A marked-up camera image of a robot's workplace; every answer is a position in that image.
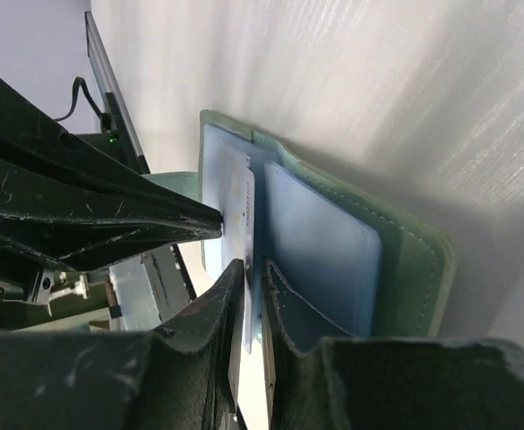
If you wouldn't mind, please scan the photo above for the aluminium frame rail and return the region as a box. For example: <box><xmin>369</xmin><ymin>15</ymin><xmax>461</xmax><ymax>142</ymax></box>
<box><xmin>84</xmin><ymin>11</ymin><xmax>150</xmax><ymax>175</ymax></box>

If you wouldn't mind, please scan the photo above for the green card holder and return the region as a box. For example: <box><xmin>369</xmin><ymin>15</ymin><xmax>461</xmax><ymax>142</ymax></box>
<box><xmin>150</xmin><ymin>110</ymin><xmax>457</xmax><ymax>338</ymax></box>

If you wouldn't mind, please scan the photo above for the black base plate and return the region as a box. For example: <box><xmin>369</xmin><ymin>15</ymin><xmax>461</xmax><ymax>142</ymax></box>
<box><xmin>142</xmin><ymin>245</ymin><xmax>197</xmax><ymax>323</ymax></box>

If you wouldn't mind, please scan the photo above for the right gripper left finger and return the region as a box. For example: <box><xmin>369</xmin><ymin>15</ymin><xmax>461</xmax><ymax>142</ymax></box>
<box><xmin>0</xmin><ymin>260</ymin><xmax>245</xmax><ymax>429</ymax></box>

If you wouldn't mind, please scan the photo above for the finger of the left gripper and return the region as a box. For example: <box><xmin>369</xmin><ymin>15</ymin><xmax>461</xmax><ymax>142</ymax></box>
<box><xmin>0</xmin><ymin>78</ymin><xmax>222</xmax><ymax>271</ymax></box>

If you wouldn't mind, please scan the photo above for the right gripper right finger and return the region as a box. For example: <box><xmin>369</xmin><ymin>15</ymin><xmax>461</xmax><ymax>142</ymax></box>
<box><xmin>263</xmin><ymin>260</ymin><xmax>524</xmax><ymax>429</ymax></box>

